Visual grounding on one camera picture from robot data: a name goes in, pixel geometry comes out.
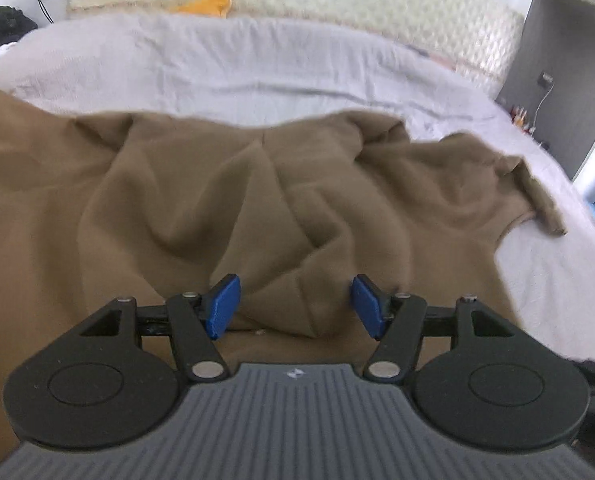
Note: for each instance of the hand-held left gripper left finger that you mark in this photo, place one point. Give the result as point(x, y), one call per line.
point(223, 305)

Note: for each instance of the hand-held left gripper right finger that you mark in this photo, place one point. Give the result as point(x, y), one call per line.
point(368, 305)

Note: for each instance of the brown hoodie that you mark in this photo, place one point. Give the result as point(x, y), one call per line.
point(177, 200)

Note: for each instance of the black clothes pile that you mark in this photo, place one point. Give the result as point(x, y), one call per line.
point(2, 27)

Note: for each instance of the small bottles group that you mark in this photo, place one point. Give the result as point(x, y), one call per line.
point(521, 117)

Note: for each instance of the pink grey patterned pillow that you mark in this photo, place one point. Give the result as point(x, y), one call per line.
point(437, 59)

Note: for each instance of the yellow cloth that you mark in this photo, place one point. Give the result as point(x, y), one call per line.
point(205, 5)

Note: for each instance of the grey wardrobe unit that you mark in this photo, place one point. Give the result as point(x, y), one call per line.
point(557, 50)

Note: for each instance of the white wall charger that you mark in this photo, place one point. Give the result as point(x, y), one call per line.
point(545, 79)

